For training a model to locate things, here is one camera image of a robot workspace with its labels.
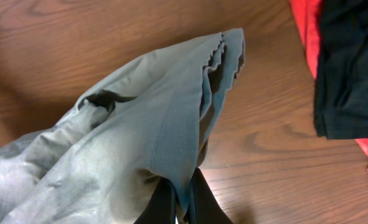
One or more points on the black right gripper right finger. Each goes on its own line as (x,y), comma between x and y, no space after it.
(203,207)

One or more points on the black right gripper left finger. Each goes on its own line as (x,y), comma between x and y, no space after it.
(161,208)

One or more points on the khaki shorts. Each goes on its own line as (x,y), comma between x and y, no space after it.
(148,120)

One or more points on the black garment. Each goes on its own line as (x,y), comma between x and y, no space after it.
(341,96)

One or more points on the red garment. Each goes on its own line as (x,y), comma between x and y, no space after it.
(306,14)

